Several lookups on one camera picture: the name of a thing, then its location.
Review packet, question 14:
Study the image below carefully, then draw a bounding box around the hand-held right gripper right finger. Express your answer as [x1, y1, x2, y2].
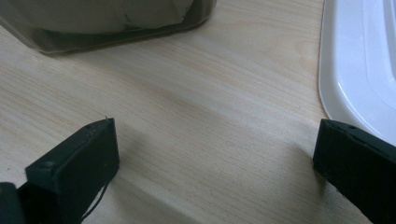
[312, 119, 396, 224]

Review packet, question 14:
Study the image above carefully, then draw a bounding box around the translucent grey storage box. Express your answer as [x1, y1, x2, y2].
[0, 0, 218, 56]

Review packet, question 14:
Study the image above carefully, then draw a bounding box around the white storage box lid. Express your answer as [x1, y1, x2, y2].
[318, 0, 396, 147]

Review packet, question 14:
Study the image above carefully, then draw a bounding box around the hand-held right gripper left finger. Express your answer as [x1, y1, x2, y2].
[18, 117, 120, 224]

